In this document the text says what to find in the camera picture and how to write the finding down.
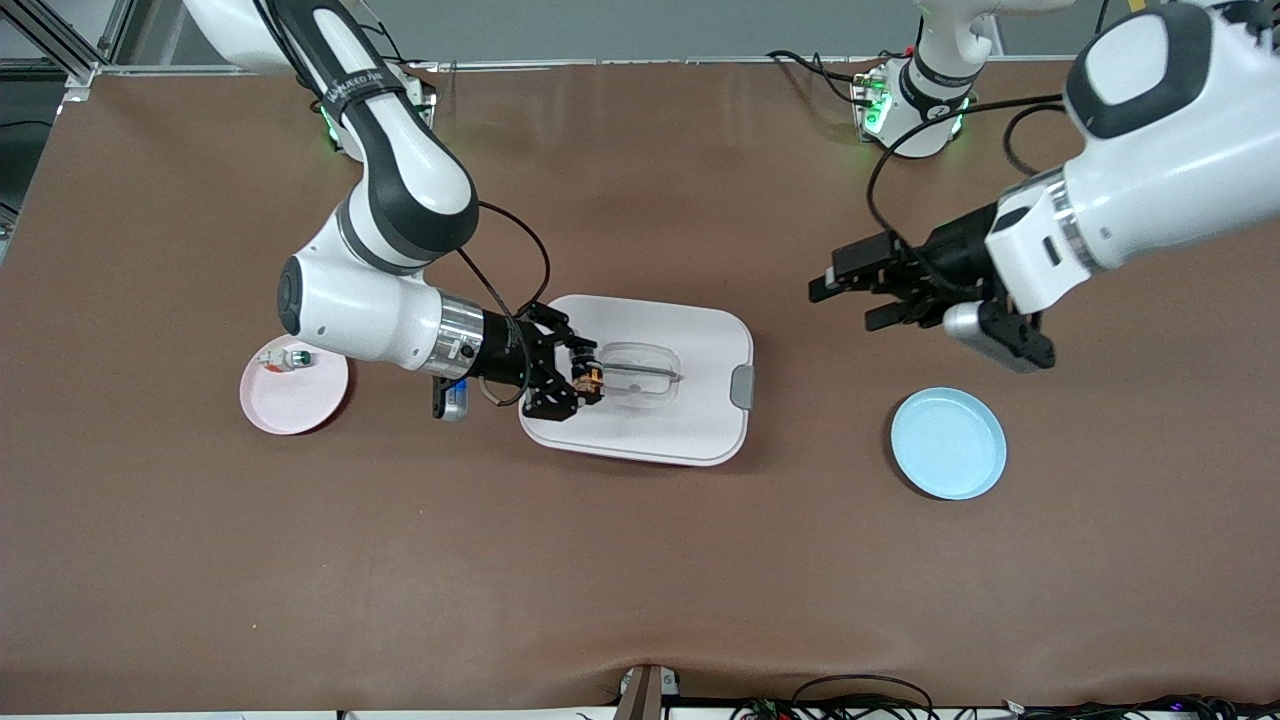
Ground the aluminium frame beam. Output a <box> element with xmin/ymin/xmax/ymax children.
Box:
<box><xmin>0</xmin><ymin>0</ymin><xmax>138</xmax><ymax>86</ymax></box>

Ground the pink round plate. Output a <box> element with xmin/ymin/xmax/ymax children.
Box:
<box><xmin>239</xmin><ymin>335</ymin><xmax>350</xmax><ymax>436</ymax></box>

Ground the black looped cable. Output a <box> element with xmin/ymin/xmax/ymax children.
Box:
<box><xmin>790</xmin><ymin>674</ymin><xmax>938</xmax><ymax>720</ymax></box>

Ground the black arm base cable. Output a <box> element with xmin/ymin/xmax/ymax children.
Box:
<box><xmin>765</xmin><ymin>45</ymin><xmax>906</xmax><ymax>106</ymax></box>

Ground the tangled black cable bundle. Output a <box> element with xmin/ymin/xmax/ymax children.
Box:
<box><xmin>730</xmin><ymin>695</ymin><xmax>1280</xmax><ymax>720</ymax></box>

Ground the white lidded box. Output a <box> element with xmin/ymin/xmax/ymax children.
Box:
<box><xmin>518</xmin><ymin>294</ymin><xmax>755</xmax><ymax>468</ymax></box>

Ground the silver table edge rail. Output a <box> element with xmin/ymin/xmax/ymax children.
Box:
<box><xmin>95</xmin><ymin>55</ymin><xmax>1081</xmax><ymax>79</ymax></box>

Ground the light blue round plate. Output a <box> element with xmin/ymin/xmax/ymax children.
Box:
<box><xmin>890</xmin><ymin>387</ymin><xmax>1008</xmax><ymax>501</ymax></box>

